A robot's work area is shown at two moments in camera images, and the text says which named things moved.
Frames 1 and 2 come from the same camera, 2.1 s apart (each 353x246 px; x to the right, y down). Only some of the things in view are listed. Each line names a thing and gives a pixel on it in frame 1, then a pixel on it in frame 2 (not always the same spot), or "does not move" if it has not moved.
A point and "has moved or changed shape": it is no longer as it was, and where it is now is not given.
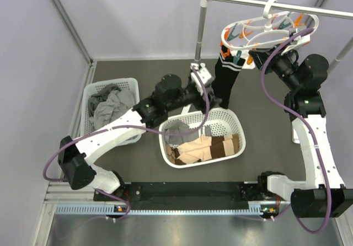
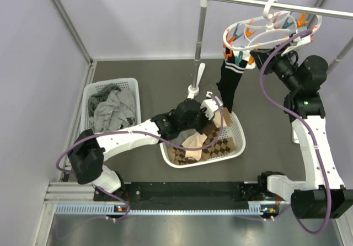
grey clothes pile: (108, 102) does not move
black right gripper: (262, 56) does not move
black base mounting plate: (185, 193) does not move
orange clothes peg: (225, 54) has moved or changed shape
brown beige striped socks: (202, 148) -> (196, 141)
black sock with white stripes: (226, 71) has moved or changed shape
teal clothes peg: (236, 58) does not move
